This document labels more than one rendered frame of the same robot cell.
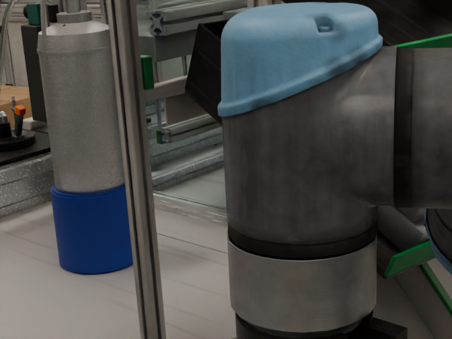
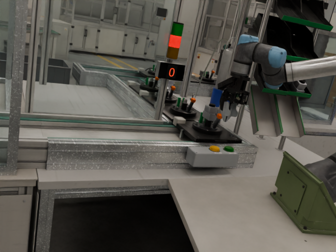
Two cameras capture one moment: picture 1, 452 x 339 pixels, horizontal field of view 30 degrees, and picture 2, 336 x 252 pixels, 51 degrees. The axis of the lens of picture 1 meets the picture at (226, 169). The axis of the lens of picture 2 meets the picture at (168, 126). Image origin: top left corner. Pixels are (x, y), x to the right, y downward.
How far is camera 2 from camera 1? 108 cm
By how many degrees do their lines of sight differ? 19
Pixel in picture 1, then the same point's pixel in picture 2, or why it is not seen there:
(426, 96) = (258, 47)
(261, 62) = (242, 39)
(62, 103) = (223, 66)
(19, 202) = (204, 94)
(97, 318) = not seen: hidden behind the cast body
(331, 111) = (247, 46)
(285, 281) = (237, 65)
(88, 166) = not seen: hidden behind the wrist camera
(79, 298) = not seen: hidden behind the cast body
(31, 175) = (209, 88)
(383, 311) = (265, 108)
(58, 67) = (225, 58)
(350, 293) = (244, 69)
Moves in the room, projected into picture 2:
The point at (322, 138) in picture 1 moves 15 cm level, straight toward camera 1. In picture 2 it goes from (245, 49) to (232, 48)
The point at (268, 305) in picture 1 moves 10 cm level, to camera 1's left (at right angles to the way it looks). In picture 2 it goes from (234, 68) to (210, 62)
